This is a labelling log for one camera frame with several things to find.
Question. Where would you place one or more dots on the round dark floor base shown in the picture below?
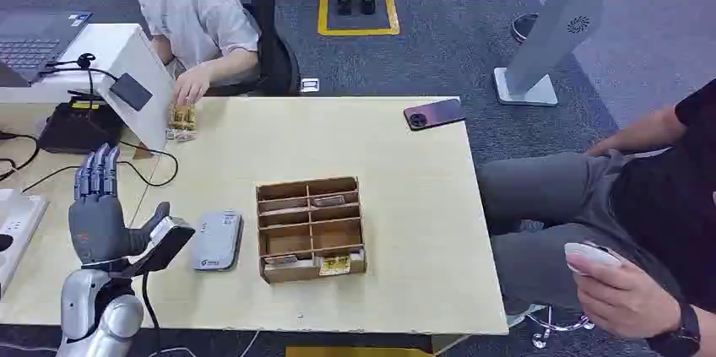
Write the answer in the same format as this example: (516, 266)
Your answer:
(523, 27)

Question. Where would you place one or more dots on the silver floor socket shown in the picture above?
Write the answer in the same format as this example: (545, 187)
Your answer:
(309, 85)

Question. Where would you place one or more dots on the white card in box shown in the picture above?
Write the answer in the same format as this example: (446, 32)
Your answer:
(281, 260)

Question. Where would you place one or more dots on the dark purple smartphone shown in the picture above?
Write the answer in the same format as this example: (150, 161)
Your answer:
(434, 114)

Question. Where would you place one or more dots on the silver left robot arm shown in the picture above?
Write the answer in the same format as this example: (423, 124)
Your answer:
(92, 309)

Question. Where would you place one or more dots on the white handheld remote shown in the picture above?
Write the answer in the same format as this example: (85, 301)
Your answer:
(593, 256)

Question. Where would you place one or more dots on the yellow printed card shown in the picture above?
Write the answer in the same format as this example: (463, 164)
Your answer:
(334, 265)

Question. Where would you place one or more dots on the grey card in box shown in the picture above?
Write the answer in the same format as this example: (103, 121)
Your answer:
(329, 200)

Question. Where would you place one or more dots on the person's hand holding remote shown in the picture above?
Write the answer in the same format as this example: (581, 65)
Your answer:
(626, 298)

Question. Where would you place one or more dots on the black wristwatch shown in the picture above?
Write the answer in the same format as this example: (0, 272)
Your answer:
(681, 335)

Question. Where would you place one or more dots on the black office chair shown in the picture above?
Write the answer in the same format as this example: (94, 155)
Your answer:
(277, 58)

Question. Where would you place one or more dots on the white angled stand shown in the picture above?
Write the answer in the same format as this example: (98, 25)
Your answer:
(128, 55)

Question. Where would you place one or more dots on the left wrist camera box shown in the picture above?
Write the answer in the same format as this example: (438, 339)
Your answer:
(168, 240)

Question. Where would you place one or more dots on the grey laptop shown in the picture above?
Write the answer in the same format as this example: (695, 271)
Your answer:
(33, 44)

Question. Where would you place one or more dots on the person's hand on cards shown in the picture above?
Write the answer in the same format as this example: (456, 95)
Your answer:
(190, 86)

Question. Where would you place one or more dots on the white standing kiosk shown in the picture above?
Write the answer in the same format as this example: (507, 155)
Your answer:
(551, 24)

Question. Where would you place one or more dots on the seated person in dark top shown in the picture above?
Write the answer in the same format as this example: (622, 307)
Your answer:
(587, 203)

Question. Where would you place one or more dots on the black flat square device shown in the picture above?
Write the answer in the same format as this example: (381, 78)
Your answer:
(131, 91)

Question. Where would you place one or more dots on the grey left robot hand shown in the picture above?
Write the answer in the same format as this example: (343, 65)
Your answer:
(98, 228)

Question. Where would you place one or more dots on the black box with yellow label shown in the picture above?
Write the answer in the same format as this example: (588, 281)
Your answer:
(78, 128)

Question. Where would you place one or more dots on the seated person in pale top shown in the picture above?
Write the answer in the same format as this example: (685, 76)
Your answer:
(190, 13)

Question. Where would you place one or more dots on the wooden compartment box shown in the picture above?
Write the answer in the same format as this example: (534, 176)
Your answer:
(310, 228)

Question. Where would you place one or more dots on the white power strip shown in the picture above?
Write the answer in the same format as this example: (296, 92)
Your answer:
(17, 231)

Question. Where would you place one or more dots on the grey card reader device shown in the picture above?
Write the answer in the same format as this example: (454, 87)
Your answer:
(217, 241)

